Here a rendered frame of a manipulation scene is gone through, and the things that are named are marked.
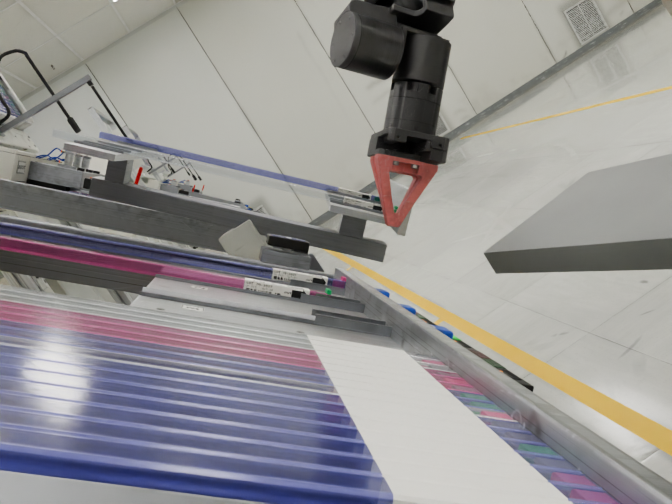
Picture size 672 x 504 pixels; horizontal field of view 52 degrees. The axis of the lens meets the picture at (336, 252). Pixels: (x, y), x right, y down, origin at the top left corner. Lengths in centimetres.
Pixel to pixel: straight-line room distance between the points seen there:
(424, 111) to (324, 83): 767
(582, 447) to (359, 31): 53
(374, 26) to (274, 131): 756
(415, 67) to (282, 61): 766
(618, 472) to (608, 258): 64
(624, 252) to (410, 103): 30
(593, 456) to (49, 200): 147
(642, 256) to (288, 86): 765
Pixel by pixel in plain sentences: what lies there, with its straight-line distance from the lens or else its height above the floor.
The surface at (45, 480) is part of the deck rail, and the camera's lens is 18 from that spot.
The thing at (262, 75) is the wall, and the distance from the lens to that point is 836.
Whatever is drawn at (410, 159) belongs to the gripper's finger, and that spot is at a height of 81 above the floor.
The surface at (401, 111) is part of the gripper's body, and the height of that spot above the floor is 85.
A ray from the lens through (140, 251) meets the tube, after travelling 75.
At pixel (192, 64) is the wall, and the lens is 838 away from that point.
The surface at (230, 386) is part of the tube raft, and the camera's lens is 28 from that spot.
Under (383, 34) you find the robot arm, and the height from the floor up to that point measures 93.
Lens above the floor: 88
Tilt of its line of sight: 9 degrees down
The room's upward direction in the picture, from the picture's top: 32 degrees counter-clockwise
